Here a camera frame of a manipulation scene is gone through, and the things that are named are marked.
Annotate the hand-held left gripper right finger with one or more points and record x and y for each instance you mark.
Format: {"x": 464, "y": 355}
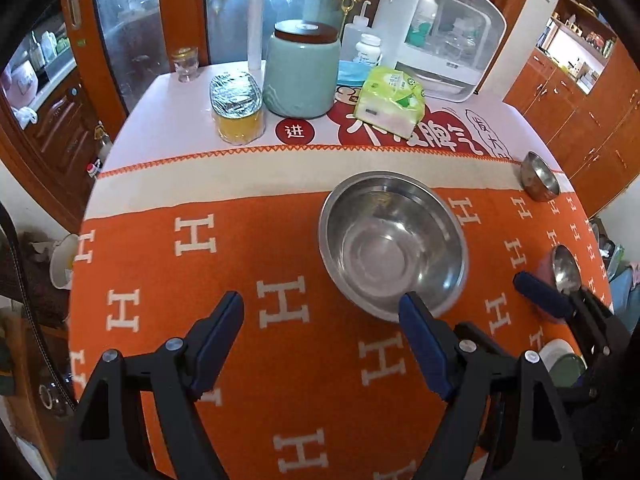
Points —
{"x": 422, "y": 345}

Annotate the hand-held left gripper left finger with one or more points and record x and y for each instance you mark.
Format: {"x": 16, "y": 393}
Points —
{"x": 220, "y": 340}

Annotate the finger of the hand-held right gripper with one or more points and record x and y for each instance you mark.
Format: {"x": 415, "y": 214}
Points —
{"x": 540, "y": 294}

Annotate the medium steel bowl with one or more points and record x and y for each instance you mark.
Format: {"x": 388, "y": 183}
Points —
{"x": 565, "y": 265}

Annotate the dark green plate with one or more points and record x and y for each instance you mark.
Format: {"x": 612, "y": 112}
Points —
{"x": 570, "y": 369}

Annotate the white paper plate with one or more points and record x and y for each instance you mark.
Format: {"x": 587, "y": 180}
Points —
{"x": 547, "y": 355}

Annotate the large steel bowl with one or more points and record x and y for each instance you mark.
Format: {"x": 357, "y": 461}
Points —
{"x": 395, "y": 240}

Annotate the small steel bowl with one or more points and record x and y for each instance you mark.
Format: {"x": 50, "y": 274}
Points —
{"x": 537, "y": 175}

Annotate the orange patterned blanket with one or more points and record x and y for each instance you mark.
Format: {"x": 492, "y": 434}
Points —
{"x": 280, "y": 360}

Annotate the white plastic basin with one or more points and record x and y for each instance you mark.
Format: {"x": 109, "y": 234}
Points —
{"x": 62, "y": 260}

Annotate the glass jar with yellow contents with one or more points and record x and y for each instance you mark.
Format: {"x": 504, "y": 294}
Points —
{"x": 237, "y": 125}

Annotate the white red printed tablecloth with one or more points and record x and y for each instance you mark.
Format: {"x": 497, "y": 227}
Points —
{"x": 165, "y": 125}

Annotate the green tissue pack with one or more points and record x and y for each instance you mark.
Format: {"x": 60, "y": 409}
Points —
{"x": 390, "y": 105}

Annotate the celadon ceramic jar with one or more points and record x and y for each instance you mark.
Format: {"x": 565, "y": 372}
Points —
{"x": 300, "y": 80}

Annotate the small drinking glass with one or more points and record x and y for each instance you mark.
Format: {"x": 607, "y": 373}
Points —
{"x": 185, "y": 62}

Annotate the blue mask pack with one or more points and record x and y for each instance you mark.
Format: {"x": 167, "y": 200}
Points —
{"x": 350, "y": 74}

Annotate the white pill bottle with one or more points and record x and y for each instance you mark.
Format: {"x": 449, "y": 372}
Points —
{"x": 369, "y": 52}

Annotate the white countertop sterilizer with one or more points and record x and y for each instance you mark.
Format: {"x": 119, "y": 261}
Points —
{"x": 400, "y": 10}

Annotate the clear squeeze bottle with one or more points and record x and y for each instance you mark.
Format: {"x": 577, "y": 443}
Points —
{"x": 352, "y": 35}

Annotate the white pole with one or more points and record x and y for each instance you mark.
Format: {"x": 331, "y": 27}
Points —
{"x": 256, "y": 15}

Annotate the wooden glass-door cabinet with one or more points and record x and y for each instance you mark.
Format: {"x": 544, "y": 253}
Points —
{"x": 185, "y": 10}

